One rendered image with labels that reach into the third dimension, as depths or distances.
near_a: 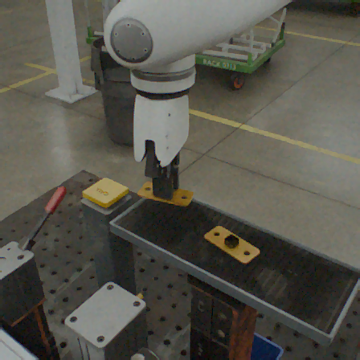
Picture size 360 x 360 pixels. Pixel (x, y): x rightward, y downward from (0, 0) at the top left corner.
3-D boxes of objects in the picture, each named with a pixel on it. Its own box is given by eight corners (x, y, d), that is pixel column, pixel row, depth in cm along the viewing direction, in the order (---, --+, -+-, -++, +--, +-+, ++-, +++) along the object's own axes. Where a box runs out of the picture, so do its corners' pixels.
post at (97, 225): (102, 347, 104) (76, 201, 79) (123, 326, 109) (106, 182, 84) (125, 365, 100) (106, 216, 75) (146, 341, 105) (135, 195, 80)
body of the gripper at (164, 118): (152, 63, 62) (155, 132, 69) (120, 88, 54) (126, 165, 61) (202, 69, 60) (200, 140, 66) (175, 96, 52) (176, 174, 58)
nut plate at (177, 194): (136, 195, 68) (136, 189, 67) (146, 182, 71) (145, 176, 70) (187, 206, 65) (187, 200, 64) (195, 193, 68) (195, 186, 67)
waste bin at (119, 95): (84, 138, 334) (71, 45, 294) (129, 113, 371) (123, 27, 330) (134, 157, 311) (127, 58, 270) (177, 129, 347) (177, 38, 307)
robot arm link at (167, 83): (147, 49, 61) (148, 70, 63) (118, 70, 54) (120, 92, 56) (204, 55, 58) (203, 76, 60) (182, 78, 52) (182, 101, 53)
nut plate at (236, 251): (202, 237, 68) (202, 231, 67) (218, 226, 70) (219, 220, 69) (244, 265, 63) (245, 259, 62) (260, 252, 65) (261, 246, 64)
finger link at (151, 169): (153, 115, 58) (165, 131, 64) (137, 169, 57) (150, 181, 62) (161, 116, 58) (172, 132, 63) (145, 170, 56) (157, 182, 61)
